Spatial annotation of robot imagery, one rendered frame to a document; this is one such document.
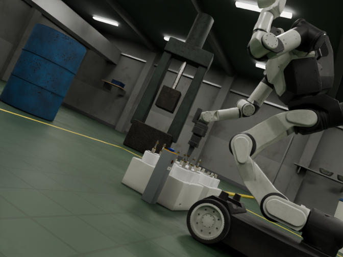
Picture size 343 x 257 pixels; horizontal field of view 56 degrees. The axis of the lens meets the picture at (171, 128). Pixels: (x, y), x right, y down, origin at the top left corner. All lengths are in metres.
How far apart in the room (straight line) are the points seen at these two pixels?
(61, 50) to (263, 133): 2.87
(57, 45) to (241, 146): 2.85
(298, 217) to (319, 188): 9.64
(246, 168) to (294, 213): 0.31
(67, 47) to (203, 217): 2.99
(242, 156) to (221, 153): 9.99
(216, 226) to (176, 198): 0.46
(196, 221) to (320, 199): 9.84
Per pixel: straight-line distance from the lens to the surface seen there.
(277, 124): 1.75
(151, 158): 2.07
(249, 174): 1.72
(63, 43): 4.08
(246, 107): 2.02
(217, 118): 2.06
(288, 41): 1.61
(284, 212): 1.67
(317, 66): 1.83
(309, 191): 11.29
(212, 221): 1.55
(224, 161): 11.63
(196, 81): 6.08
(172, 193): 1.94
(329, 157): 11.42
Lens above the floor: 0.35
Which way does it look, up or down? 3 degrees up
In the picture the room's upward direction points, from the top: 24 degrees clockwise
